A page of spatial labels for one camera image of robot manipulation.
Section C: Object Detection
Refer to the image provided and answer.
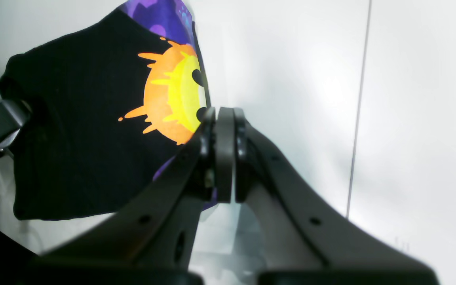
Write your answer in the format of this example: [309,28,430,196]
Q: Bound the black T-shirt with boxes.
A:
[0,0,210,220]

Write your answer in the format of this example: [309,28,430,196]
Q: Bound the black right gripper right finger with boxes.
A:
[234,108,439,285]

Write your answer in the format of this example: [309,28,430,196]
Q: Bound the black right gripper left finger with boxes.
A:
[22,108,235,285]

